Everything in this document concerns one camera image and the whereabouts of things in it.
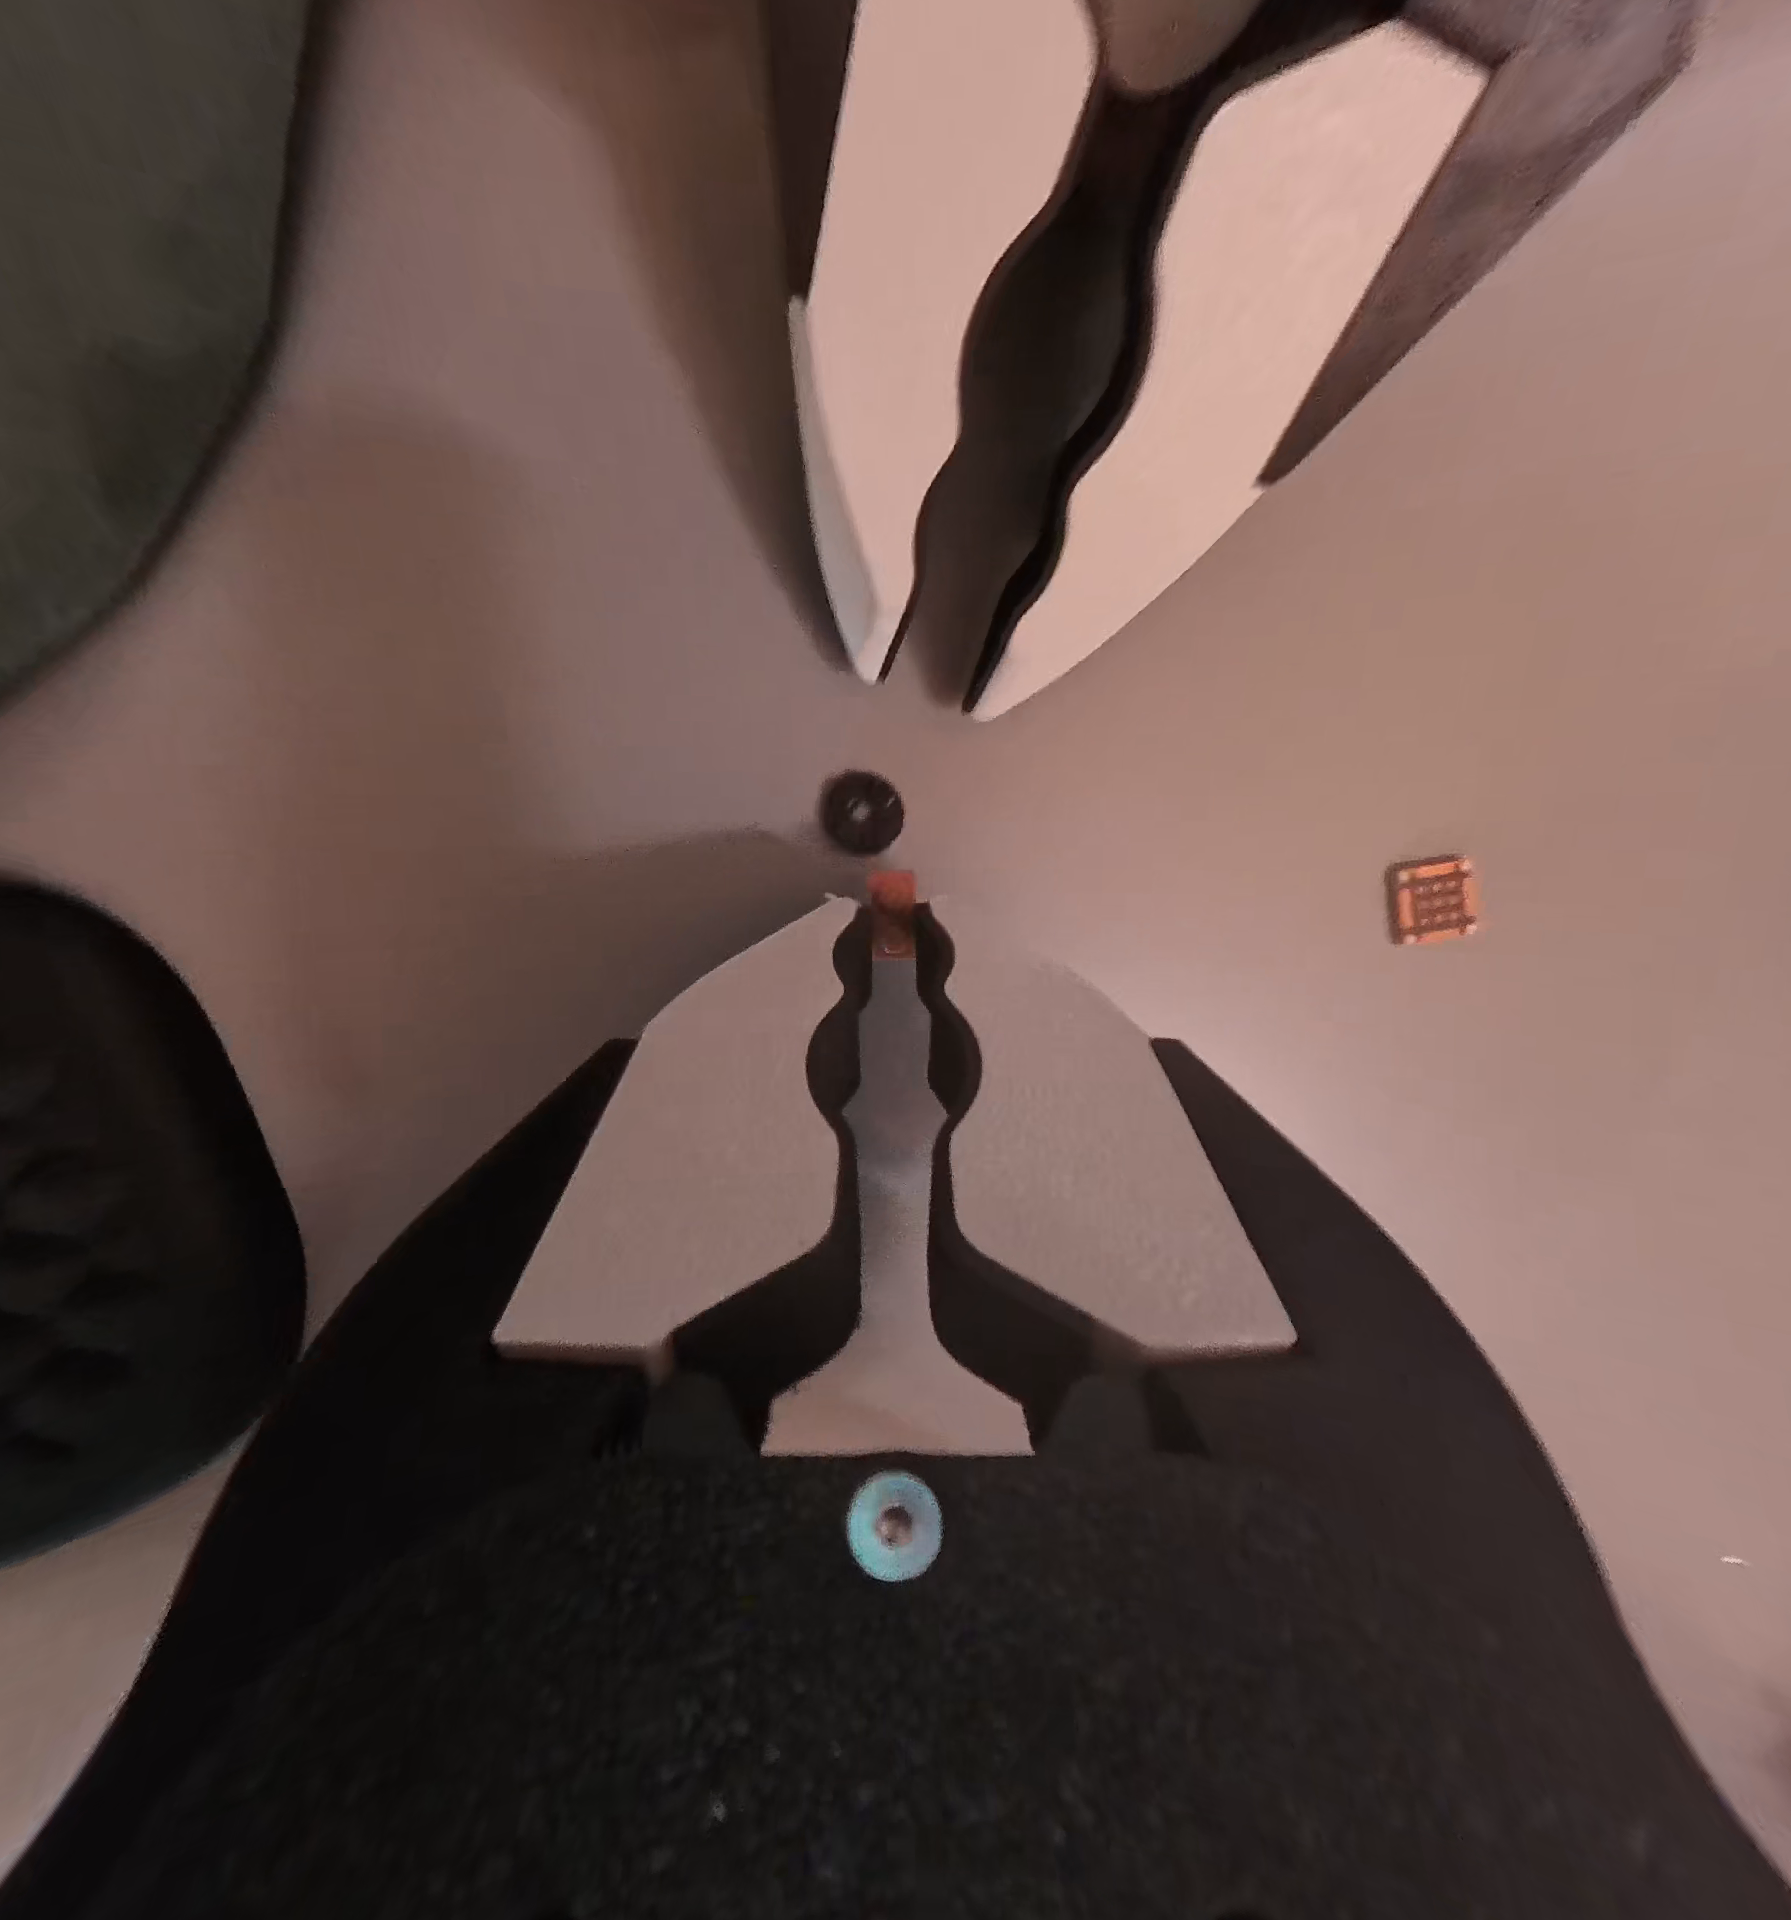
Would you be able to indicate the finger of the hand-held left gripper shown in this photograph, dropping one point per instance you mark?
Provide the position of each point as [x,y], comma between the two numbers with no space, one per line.
[927,181]
[1284,271]

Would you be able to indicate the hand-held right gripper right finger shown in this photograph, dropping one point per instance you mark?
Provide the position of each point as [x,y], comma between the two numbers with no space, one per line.
[1105,1187]

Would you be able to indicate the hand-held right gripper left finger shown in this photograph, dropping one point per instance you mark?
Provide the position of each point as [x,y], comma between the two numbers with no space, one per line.
[686,1187]

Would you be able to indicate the small brown toy brick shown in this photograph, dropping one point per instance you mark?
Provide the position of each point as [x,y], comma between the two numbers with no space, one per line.
[891,899]

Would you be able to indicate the small black round toy piece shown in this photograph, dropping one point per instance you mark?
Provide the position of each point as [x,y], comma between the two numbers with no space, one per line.
[837,820]

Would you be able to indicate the grey desk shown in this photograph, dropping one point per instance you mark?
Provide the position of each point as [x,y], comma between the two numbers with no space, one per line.
[1435,1199]

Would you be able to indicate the tan grille toy tile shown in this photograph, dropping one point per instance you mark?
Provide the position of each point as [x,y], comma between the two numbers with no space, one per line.
[1432,902]

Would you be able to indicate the black honeycomb textured pad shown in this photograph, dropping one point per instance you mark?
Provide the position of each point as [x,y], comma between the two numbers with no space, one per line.
[87,1199]

